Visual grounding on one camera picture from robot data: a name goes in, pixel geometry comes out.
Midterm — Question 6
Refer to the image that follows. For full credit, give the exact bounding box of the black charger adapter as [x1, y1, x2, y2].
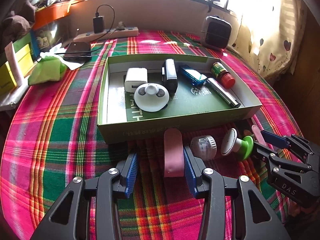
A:
[93, 16, 105, 34]

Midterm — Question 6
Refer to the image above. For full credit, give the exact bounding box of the heart pattern curtain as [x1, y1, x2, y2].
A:
[228, 0, 306, 84]

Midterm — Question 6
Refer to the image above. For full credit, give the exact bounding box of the white power bank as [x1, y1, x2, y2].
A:
[124, 68, 148, 93]

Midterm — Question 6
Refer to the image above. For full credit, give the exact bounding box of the white green spool toy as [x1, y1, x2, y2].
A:
[220, 128, 254, 161]

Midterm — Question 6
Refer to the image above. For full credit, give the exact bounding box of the black charging cable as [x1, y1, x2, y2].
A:
[53, 4, 126, 55]

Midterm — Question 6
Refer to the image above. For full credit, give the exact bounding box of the green cardboard box tray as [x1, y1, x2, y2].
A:
[97, 54, 262, 144]

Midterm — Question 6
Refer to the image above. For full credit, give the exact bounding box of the black smartphone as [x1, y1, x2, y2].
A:
[63, 42, 92, 62]

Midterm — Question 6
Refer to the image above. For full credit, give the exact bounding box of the blue white small device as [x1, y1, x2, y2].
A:
[179, 64, 207, 87]

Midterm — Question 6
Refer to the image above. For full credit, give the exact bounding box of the white power strip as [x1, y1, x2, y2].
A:
[73, 27, 139, 43]

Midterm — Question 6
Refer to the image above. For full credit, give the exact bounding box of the white round capped jar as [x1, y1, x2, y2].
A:
[190, 135, 217, 161]

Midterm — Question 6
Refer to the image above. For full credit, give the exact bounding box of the white panda suction hook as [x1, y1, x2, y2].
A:
[133, 83, 170, 112]

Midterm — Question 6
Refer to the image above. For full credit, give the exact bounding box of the small pink clip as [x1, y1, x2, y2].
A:
[251, 125, 267, 146]

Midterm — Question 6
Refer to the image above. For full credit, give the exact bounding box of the brown patterned cloth bag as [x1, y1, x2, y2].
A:
[1, 0, 36, 52]

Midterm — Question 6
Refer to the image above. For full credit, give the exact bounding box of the green cloth pouch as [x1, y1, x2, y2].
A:
[28, 56, 67, 86]

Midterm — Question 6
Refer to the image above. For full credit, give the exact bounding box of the white tissue paper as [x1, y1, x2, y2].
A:
[40, 43, 86, 70]

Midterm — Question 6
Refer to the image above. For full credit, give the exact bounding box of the silver black lighter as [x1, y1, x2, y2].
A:
[205, 77, 241, 108]

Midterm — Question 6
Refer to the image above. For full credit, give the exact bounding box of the small space heater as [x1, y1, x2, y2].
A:
[200, 16, 232, 50]

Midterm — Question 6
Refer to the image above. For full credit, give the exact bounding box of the pink clip long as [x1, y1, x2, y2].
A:
[164, 128, 184, 178]

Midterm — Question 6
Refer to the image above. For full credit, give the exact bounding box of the orange planter box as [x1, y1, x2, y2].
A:
[32, 2, 71, 30]

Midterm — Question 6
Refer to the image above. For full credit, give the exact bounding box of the yellow green box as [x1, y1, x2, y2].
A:
[0, 30, 40, 95]

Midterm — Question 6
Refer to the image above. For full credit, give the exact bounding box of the white plug on strip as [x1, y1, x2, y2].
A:
[116, 21, 126, 31]

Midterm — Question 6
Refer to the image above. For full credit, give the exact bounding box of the black rectangular remote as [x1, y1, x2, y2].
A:
[162, 59, 178, 95]

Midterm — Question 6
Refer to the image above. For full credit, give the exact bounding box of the white tube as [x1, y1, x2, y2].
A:
[5, 42, 24, 87]

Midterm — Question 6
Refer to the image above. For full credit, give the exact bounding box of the red capped bottle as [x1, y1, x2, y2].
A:
[210, 62, 235, 89]

